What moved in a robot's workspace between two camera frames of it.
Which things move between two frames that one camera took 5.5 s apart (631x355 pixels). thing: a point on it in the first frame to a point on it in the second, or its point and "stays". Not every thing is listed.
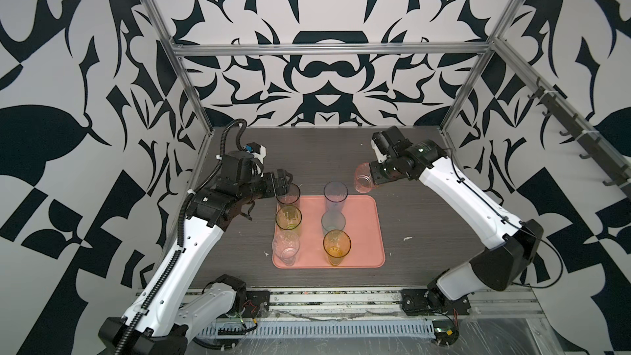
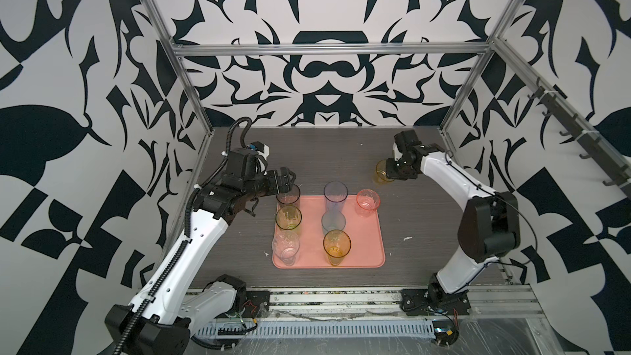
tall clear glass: [285, 245] stays
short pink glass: [364, 180] to [367, 202]
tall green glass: [289, 218] stays
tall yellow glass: [337, 244] stays
